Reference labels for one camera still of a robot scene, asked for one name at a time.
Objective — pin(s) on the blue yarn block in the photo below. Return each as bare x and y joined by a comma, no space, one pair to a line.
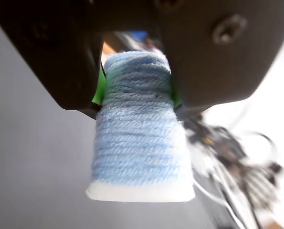
139,133

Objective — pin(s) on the grey textured mat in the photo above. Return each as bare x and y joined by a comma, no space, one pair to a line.
36,167

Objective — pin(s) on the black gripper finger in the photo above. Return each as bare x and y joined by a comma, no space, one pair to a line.
48,47
215,66

